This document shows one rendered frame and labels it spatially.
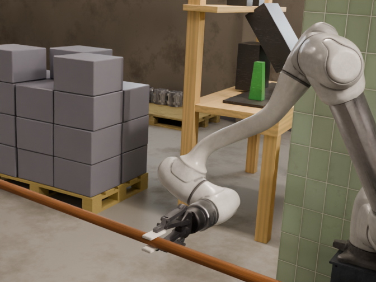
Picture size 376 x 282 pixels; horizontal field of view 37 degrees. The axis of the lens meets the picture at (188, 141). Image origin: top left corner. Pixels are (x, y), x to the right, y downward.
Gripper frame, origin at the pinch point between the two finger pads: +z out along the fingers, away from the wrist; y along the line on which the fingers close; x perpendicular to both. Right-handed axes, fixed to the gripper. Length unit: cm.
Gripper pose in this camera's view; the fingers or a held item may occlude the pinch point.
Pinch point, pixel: (154, 240)
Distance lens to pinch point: 153.8
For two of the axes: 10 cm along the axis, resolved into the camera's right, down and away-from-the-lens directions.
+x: -8.2, -1.9, 5.4
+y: -0.5, 9.6, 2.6
